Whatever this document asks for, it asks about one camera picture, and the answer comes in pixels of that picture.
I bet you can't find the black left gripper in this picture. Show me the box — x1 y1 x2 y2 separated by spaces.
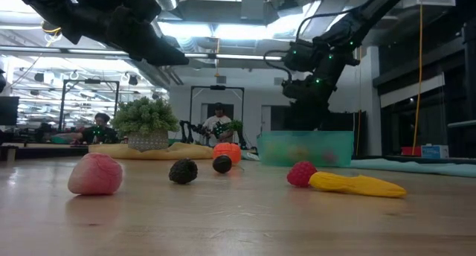
55 0 190 66

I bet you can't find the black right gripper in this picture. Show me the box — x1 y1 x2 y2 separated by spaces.
282 76 338 132

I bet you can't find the yellow toy lemon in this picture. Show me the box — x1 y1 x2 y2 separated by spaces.
288 144 309 162

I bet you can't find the red toy raspberry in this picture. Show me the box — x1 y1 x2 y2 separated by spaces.
286 161 319 188

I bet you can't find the yellow toy corn cob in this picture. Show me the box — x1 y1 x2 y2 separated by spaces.
309 170 408 199

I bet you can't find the orange toy fruit with seam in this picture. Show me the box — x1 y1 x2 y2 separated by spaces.
212 142 242 166

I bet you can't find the pink toy peach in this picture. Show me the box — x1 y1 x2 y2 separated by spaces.
67 153 124 196

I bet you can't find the teal translucent tupperware container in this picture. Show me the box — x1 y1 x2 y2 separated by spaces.
256 130 355 168

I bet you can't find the artificial green potted plant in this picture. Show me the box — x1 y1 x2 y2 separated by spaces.
110 96 181 153

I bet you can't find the small green background plant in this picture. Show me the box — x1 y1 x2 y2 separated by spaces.
222 118 245 134

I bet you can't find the person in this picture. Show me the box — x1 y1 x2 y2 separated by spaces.
76 112 120 145
202 102 234 147

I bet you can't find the red plastic bin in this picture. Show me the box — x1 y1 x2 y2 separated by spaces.
400 146 423 157

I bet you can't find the mustard yellow cloth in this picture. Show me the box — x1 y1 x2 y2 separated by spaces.
88 141 215 161

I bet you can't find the black toy blackberry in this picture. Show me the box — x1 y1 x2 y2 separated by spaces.
168 158 199 185

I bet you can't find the blue and white box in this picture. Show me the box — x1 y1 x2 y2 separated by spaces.
420 144 450 159

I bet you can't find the dark monitor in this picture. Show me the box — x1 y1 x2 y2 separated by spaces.
0 95 20 127

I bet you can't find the black rig frame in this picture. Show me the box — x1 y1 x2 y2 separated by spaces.
59 79 120 132
188 85 245 149

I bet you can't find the yellow cable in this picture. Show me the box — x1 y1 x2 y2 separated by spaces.
411 2 425 156

